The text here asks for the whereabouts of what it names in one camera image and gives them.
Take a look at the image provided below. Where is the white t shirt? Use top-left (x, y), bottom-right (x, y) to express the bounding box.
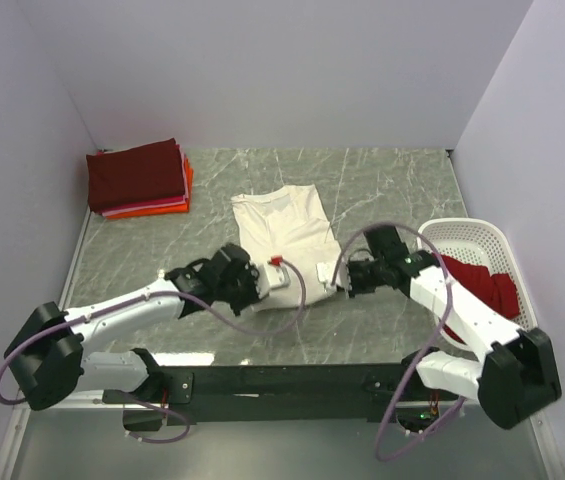
top-left (231, 184), bottom-right (341, 305)

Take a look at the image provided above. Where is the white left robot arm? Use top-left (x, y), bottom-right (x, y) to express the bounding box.
top-left (4, 243), bottom-right (273, 411)

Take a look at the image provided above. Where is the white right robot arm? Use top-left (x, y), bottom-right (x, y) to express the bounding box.
top-left (337, 218), bottom-right (562, 430)

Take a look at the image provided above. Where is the orange folded shirt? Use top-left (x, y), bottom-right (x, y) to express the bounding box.
top-left (111, 155), bottom-right (196, 220)

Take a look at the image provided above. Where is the pink folded shirt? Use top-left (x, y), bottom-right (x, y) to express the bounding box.
top-left (99, 146), bottom-right (193, 217)

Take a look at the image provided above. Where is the lilac folded shirt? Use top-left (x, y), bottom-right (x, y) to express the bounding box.
top-left (101, 144), bottom-right (192, 219)

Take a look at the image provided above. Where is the white perforated plastic basket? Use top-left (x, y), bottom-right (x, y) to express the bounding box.
top-left (410, 218), bottom-right (538, 360)

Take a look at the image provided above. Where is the dark red folded shirt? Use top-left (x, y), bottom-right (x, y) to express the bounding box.
top-left (86, 138), bottom-right (188, 213)

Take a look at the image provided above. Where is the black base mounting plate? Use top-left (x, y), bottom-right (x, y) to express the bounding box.
top-left (102, 356), bottom-right (462, 423)

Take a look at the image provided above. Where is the red t shirt in basket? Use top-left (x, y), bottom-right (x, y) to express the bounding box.
top-left (442, 255), bottom-right (520, 320)

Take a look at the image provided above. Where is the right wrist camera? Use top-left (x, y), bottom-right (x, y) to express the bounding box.
top-left (316, 261), bottom-right (349, 294)

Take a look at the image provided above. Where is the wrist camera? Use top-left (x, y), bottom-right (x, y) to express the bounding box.
top-left (316, 261), bottom-right (349, 294)
top-left (256, 255), bottom-right (291, 303)

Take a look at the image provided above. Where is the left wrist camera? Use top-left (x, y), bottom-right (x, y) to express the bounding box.
top-left (256, 255), bottom-right (291, 303)

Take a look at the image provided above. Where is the aluminium rail frame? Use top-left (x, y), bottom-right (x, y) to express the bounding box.
top-left (0, 214), bottom-right (565, 479)

